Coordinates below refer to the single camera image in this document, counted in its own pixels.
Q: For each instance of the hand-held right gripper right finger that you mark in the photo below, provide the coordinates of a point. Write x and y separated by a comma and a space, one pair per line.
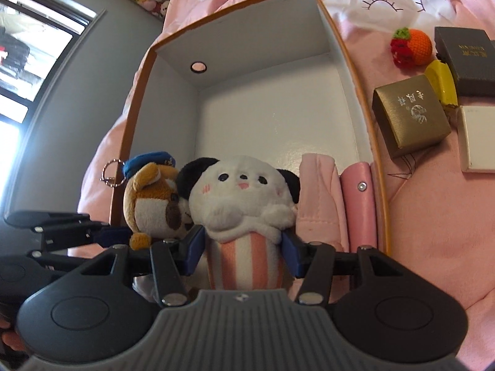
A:
290, 253

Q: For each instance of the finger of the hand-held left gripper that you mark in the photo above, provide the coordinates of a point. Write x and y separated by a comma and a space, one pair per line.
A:
62, 259
112, 236

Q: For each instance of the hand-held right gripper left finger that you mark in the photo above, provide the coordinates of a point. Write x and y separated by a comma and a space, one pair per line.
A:
193, 249

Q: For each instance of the white panda plush striped body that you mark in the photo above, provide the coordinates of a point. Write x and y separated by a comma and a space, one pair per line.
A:
239, 201

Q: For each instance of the white cardboard box orange rim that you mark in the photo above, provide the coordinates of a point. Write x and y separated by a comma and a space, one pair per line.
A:
263, 104

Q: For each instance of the gold gift box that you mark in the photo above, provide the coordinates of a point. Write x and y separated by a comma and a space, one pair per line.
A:
412, 118

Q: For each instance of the yellow tape measure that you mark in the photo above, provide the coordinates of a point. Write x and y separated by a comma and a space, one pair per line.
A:
441, 81

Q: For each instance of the crocheted orange strawberry charm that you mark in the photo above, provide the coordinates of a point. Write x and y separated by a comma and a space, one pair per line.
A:
415, 46

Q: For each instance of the dark grey gift box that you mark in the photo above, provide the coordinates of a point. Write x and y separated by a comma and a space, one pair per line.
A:
470, 60

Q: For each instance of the person's left hand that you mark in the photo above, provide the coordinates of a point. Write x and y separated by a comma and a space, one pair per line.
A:
8, 340

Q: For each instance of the orange dog plush blue hat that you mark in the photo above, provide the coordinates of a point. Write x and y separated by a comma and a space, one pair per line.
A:
151, 205

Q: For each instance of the pink plush pouch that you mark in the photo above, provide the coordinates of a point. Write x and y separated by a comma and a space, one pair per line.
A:
319, 201

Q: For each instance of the pink case with snap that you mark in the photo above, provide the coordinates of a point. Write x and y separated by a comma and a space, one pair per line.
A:
361, 216

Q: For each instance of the pink printed blanket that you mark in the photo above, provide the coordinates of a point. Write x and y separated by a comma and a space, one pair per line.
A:
433, 224

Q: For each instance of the window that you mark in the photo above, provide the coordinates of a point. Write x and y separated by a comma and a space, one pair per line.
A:
23, 65

